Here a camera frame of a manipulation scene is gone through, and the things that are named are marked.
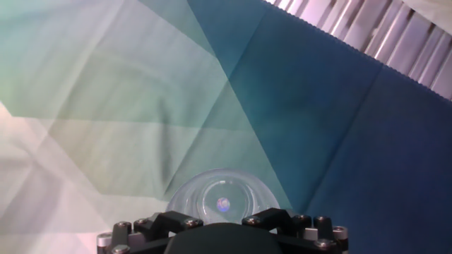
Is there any clear plastic cup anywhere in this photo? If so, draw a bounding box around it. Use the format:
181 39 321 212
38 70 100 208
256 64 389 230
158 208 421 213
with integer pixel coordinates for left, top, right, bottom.
165 168 282 225

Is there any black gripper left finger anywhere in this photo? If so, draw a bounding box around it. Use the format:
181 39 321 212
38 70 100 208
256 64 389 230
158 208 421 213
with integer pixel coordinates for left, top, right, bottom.
96 210 205 254

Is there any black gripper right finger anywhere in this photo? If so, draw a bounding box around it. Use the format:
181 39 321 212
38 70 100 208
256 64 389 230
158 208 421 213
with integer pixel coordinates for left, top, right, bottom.
242 207 350 254

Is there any blue green white cloth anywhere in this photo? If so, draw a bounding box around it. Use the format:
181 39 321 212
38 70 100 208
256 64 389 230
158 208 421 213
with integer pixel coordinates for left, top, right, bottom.
0 0 452 254

